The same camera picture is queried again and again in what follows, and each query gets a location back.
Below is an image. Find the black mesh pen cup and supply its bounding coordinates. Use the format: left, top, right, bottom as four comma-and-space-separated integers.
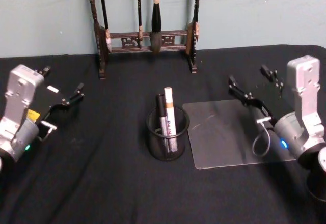
145, 106, 192, 162

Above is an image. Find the silver marker with black cap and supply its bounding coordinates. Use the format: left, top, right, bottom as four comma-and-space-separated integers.
155, 94, 178, 154

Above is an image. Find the dark wooden brush rack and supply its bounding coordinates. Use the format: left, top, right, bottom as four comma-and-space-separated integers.
86, 0, 203, 80

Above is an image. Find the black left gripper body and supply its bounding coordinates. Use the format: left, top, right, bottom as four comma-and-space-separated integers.
26, 79, 70, 125

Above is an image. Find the clear plastic sheet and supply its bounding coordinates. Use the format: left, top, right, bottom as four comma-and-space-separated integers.
182, 99, 297, 170

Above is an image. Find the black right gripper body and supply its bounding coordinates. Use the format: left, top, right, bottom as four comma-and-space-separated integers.
248, 86, 296, 123

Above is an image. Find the black table cloth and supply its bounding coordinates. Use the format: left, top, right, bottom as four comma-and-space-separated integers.
0, 44, 326, 224

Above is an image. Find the thin black-handled calligraphy brush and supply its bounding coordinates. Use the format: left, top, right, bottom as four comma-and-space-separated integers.
97, 0, 113, 52

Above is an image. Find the large tan-handled calligraphy brush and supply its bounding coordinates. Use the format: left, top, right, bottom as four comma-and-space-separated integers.
149, 0, 164, 54

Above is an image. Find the black notched-handle calligraphy brush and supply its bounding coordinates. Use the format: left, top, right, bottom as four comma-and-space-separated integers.
192, 0, 203, 44

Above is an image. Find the thin dark-handled calligraphy brush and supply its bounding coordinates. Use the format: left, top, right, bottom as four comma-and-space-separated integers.
135, 0, 144, 49

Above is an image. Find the white paint marker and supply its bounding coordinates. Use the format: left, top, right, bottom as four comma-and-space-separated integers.
164, 87, 177, 136

